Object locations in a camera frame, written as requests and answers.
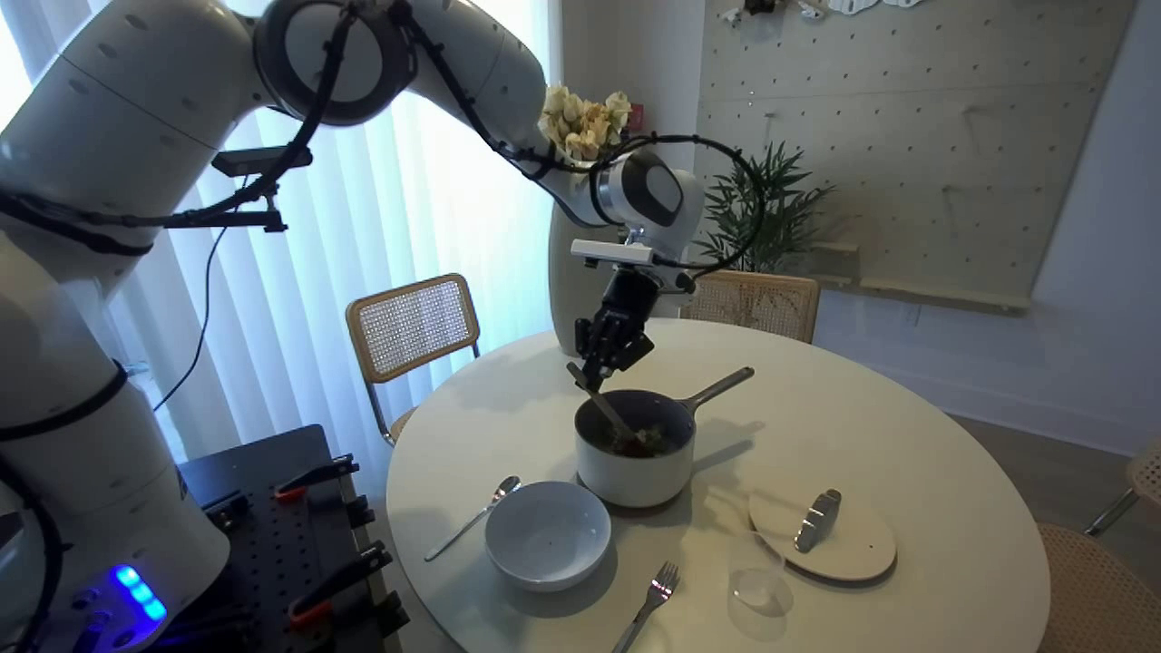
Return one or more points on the cream flower bouquet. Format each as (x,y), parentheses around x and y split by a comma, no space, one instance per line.
(586,120)

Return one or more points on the rattan back chair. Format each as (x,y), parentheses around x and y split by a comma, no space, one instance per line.
(411,326)
(762,303)

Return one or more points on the metal fork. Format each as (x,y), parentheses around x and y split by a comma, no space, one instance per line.
(657,587)

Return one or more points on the small clear glass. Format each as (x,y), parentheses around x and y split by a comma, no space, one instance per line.
(762,592)

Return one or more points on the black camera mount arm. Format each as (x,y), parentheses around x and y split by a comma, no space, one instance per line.
(241,219)

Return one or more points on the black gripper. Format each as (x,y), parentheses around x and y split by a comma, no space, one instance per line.
(617,322)

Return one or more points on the grey planter box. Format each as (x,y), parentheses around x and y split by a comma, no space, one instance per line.
(828,264)

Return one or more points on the beige pegboard wall panel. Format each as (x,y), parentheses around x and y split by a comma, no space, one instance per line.
(918,132)

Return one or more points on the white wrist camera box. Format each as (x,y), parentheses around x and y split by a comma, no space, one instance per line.
(617,256)

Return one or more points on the tan seat chair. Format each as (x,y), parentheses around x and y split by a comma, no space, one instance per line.
(1102,600)

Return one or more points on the white ceramic bowl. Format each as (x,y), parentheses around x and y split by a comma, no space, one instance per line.
(546,537)

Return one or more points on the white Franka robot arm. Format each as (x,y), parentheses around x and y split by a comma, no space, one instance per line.
(121,120)

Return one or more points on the black camera on mount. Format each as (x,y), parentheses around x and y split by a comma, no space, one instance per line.
(247,160)

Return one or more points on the black perforated robot table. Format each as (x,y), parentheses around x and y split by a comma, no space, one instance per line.
(261,545)

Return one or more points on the grey ribbed vase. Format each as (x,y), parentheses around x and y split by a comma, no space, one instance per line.
(573,293)

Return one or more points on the green potted plant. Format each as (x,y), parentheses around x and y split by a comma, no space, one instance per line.
(784,204)

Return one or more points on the metal spoon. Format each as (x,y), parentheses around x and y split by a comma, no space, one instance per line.
(506,487)

